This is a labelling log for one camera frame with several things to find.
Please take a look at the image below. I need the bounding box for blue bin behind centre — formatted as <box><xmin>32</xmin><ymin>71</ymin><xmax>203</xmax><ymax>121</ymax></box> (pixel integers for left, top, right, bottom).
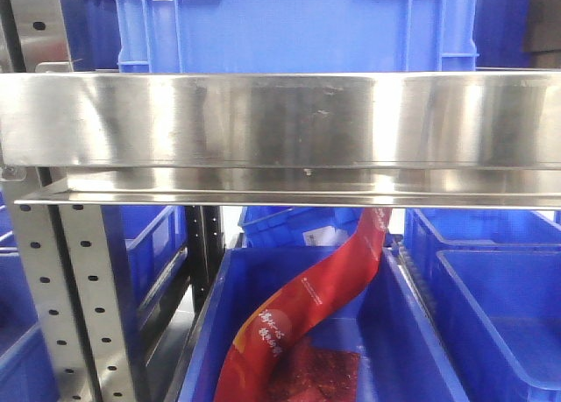
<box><xmin>238</xmin><ymin>206</ymin><xmax>363</xmax><ymax>248</ymax></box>

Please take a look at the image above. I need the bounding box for blue bin left lower shelf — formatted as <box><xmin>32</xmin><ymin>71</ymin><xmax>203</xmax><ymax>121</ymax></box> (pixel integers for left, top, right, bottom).
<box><xmin>122</xmin><ymin>205</ymin><xmax>188</xmax><ymax>315</ymax></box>

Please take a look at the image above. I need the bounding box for blue bin shelf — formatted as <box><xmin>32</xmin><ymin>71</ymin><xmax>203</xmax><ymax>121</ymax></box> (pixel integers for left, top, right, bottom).
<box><xmin>403</xmin><ymin>208</ymin><xmax>560</xmax><ymax>401</ymax></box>
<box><xmin>122</xmin><ymin>205</ymin><xmax>188</xmax><ymax>315</ymax></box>
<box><xmin>179</xmin><ymin>247</ymin><xmax>468</xmax><ymax>401</ymax></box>

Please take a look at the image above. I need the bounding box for blue bin centre lower shelf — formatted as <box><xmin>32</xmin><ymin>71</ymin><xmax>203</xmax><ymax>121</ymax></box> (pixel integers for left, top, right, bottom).
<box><xmin>179</xmin><ymin>247</ymin><xmax>468</xmax><ymax>401</ymax></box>

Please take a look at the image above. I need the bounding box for blue bin right lower shelf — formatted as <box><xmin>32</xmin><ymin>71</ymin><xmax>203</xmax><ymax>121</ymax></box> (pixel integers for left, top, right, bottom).
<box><xmin>403</xmin><ymin>208</ymin><xmax>560</xmax><ymax>401</ymax></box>

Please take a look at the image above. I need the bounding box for stainless steel shelf beam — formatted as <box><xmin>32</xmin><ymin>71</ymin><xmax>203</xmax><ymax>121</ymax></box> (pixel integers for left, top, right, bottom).
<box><xmin>1</xmin><ymin>71</ymin><xmax>560</xmax><ymax>209</ymax></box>

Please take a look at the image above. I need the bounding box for dark red textured packet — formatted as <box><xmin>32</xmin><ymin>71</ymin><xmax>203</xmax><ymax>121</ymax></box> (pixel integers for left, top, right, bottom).
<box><xmin>264</xmin><ymin>337</ymin><xmax>360</xmax><ymax>401</ymax></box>

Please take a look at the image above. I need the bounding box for red printed snack bag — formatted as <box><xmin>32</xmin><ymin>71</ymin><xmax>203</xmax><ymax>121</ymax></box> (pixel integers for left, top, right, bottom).
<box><xmin>214</xmin><ymin>208</ymin><xmax>392</xmax><ymax>401</ymax></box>

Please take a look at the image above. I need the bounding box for large blue crate upper shelf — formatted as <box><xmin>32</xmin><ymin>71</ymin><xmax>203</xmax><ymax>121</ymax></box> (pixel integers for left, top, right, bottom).
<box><xmin>116</xmin><ymin>0</ymin><xmax>477</xmax><ymax>73</ymax></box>

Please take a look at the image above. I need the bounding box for perforated steel shelf upright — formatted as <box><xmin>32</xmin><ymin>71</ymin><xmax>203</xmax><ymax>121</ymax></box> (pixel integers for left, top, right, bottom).
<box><xmin>10</xmin><ymin>204</ymin><xmax>151</xmax><ymax>401</ymax></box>

